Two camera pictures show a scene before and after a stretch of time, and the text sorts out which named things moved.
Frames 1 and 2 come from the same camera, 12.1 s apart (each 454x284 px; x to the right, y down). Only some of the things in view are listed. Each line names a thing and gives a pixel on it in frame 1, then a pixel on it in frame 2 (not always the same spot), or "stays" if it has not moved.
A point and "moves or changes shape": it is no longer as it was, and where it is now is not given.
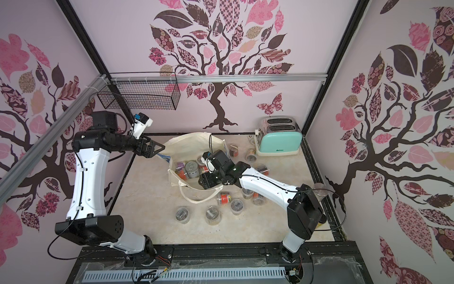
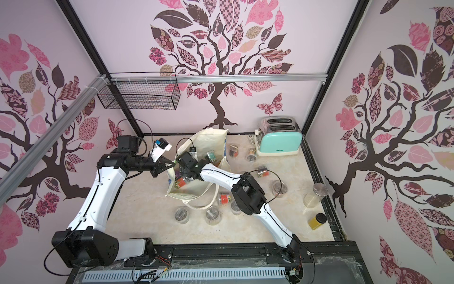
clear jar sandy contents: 320,189 stays
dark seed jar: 233,151 stays
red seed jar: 263,169 stays
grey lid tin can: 237,206 stays
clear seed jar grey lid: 182,215 stays
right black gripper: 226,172 to 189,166
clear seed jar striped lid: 213,216 stays
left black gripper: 148,153 to 161,166
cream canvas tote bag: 185,147 moves or changes shape
